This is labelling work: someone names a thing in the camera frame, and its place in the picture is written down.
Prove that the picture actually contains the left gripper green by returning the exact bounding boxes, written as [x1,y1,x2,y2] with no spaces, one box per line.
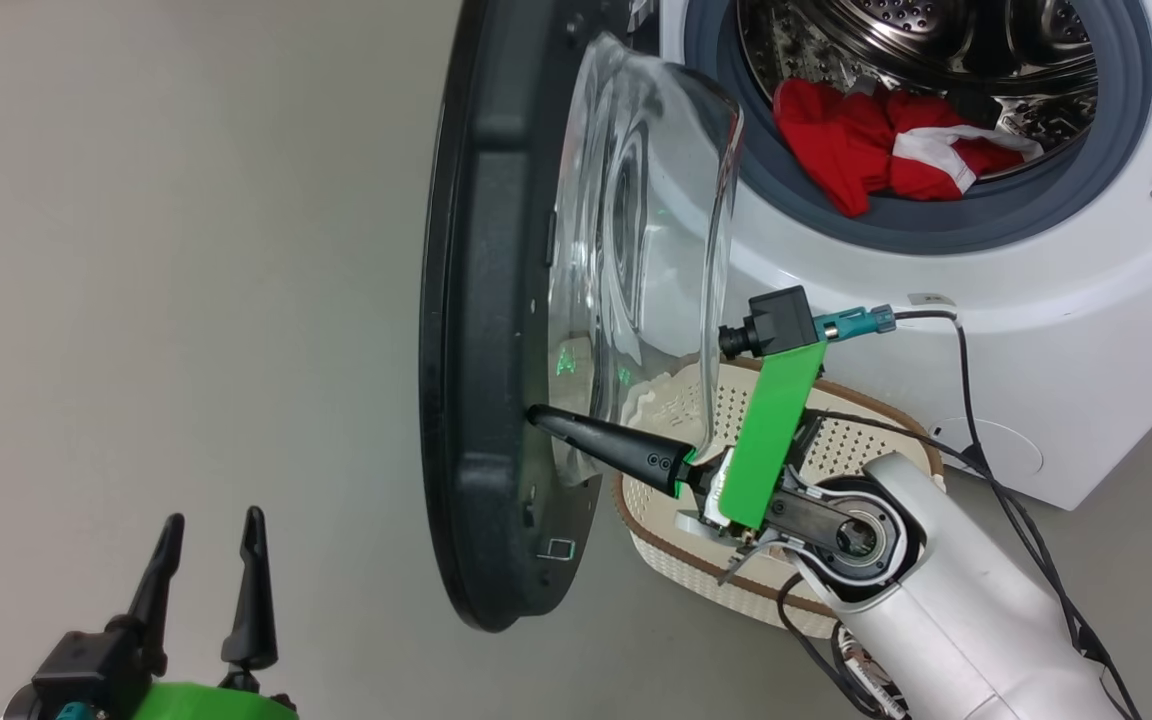
[106,506,299,720]

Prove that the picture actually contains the stainless steel washer drum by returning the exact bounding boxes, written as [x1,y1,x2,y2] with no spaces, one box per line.
[736,0,1102,181]

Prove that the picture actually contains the right camera black cable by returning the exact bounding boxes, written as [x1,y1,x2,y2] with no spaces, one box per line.
[891,308,1142,720]

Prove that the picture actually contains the plain red garment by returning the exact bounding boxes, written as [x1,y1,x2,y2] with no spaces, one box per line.
[774,78,899,219]

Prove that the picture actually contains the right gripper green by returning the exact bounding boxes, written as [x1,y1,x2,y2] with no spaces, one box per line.
[526,345,827,581]

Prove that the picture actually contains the red garment with white stripes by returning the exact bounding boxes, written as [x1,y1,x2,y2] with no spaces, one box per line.
[876,88,1045,201]

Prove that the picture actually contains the black round glass washer door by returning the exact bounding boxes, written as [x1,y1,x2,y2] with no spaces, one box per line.
[419,0,745,633]

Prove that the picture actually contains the right camera teal connector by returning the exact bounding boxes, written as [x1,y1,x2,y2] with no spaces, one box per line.
[811,305,897,343]

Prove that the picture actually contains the white front-load washing machine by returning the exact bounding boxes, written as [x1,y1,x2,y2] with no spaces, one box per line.
[626,0,1152,511]

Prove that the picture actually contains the round drain filter cover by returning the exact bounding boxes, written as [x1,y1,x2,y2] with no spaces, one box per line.
[926,418,1045,481]

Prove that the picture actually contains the cream perforated laundry basket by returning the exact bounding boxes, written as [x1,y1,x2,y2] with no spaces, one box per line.
[614,358,947,641]

